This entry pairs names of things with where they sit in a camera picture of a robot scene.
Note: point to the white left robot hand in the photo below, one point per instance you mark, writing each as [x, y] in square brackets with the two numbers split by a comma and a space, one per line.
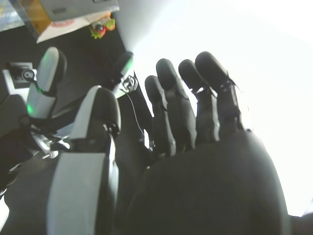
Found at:
[207, 191]

